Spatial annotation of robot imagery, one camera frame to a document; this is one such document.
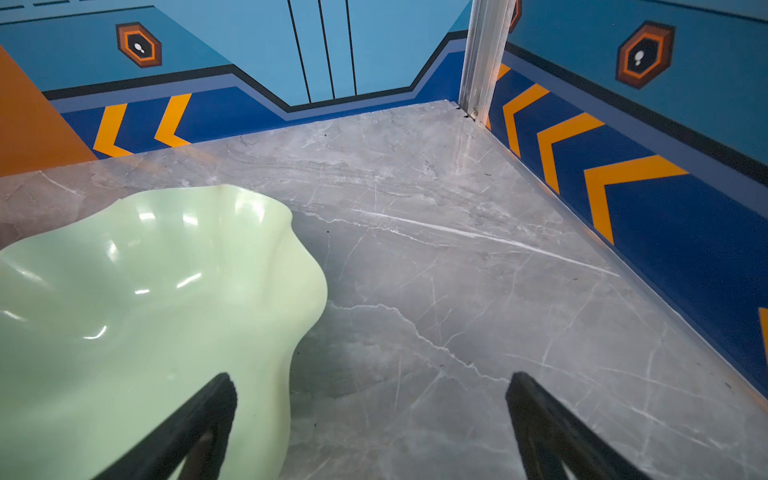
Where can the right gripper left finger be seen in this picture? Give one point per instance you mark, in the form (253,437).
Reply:
(193,440)

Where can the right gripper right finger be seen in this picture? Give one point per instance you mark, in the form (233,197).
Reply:
(554,443)

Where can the pale green fruit plate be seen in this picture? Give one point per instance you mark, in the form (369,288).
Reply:
(110,324)

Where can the aluminium corner post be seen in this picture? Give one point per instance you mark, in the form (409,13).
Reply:
(489,27)

